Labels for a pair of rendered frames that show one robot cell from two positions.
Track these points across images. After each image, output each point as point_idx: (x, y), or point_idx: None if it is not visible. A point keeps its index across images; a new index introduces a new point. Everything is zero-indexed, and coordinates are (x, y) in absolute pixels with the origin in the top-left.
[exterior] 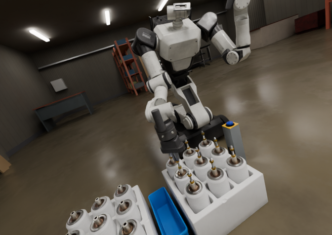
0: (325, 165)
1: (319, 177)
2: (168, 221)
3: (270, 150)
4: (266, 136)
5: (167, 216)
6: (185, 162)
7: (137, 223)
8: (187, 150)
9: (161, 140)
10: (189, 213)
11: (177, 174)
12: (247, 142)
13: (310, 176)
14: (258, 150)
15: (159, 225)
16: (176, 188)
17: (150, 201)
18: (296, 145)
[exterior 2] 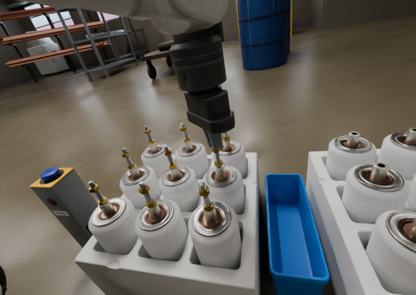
0: (95, 182)
1: (116, 179)
2: (292, 251)
3: (60, 231)
4: (2, 262)
5: (291, 261)
6: (183, 232)
7: (334, 145)
8: (158, 210)
9: (221, 92)
10: (253, 160)
11: (229, 177)
12: (15, 287)
13: (116, 183)
14: (56, 248)
15: (306, 196)
16: (246, 199)
17: (321, 255)
18: (50, 213)
